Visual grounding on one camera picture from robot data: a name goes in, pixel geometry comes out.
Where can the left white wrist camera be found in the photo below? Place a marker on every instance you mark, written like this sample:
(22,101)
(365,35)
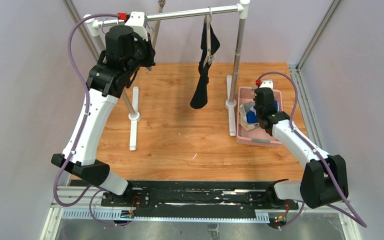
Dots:
(137,21)

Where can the white clothes rack frame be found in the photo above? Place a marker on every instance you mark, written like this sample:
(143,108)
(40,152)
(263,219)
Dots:
(93,25)

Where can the grey beige underwear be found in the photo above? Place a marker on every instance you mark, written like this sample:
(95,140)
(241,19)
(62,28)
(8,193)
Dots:
(243,110)

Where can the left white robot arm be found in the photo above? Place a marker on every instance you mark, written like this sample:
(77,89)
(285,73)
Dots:
(127,50)

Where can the blue white underwear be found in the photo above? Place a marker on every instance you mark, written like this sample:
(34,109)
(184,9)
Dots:
(255,115)

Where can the pink plastic basket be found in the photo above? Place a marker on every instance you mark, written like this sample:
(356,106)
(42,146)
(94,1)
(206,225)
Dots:
(256,136)

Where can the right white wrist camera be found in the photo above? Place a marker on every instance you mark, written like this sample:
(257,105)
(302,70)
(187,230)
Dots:
(265,83)

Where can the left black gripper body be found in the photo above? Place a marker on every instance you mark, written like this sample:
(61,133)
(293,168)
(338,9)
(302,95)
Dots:
(146,52)

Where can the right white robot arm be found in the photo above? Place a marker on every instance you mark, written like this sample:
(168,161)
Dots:
(324,179)

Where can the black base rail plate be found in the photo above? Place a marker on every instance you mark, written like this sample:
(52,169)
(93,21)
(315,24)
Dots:
(173,199)

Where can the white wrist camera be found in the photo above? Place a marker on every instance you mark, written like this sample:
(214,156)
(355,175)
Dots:
(137,21)
(265,83)

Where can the beige hanger of black underwear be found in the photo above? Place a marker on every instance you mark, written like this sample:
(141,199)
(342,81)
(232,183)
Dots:
(209,56)

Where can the beige hanger of blue underwear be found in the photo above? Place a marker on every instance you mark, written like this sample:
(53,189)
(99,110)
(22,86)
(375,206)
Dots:
(157,23)

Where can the black underwear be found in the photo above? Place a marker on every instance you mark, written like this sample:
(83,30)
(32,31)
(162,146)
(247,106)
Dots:
(200,97)

